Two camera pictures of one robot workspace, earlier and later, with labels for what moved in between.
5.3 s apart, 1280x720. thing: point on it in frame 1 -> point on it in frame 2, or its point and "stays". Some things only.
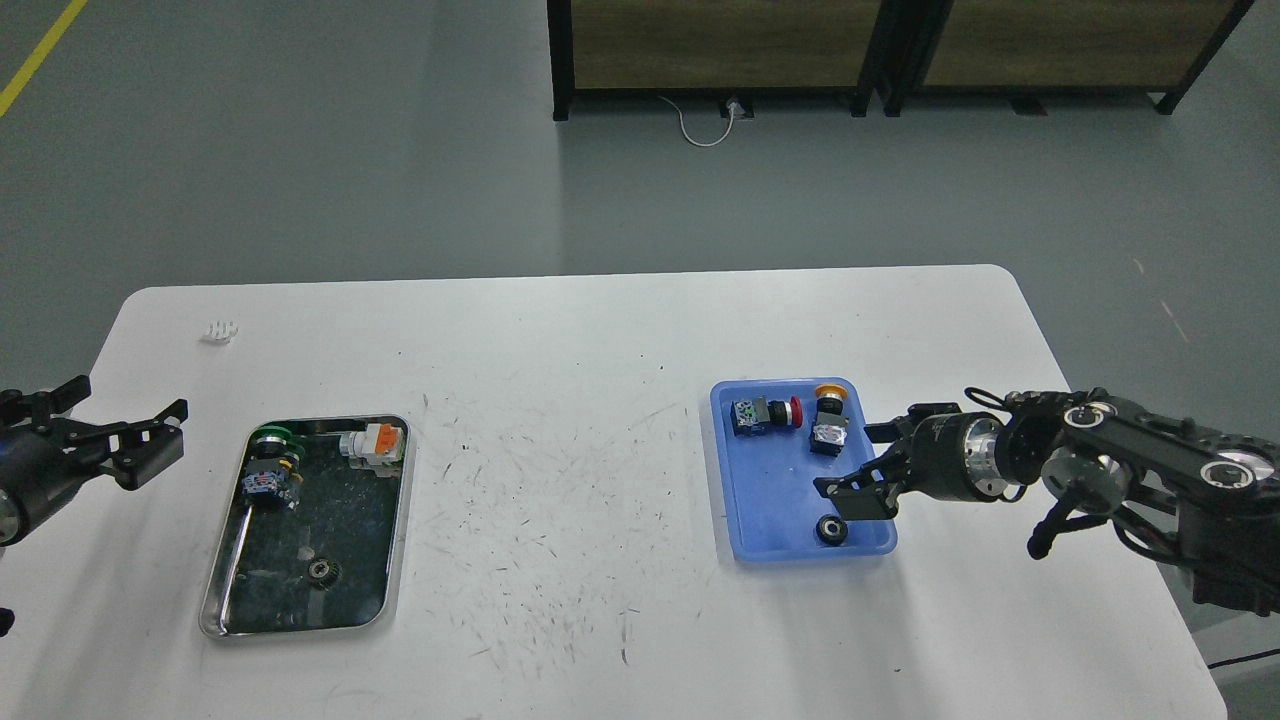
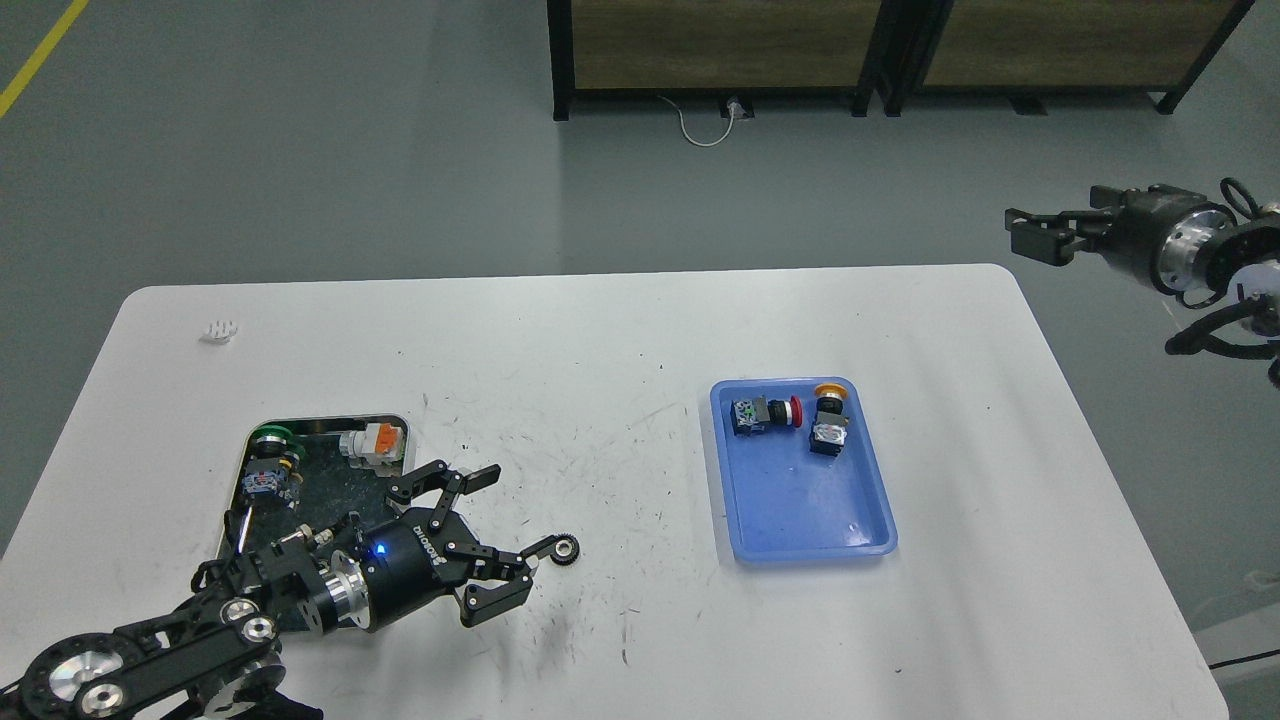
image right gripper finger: [893, 430] -> [1102, 196]
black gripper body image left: [34, 480] -> [407, 558]
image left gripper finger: [16, 406] -> [437, 474]
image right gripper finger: [872, 492] -> [1054, 238]
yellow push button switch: [829, 432] stays
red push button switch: [756, 416] stays
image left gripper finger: [132, 451] -> [480, 603]
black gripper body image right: [955, 454] -> [1165, 233]
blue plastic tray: [776, 437] stays
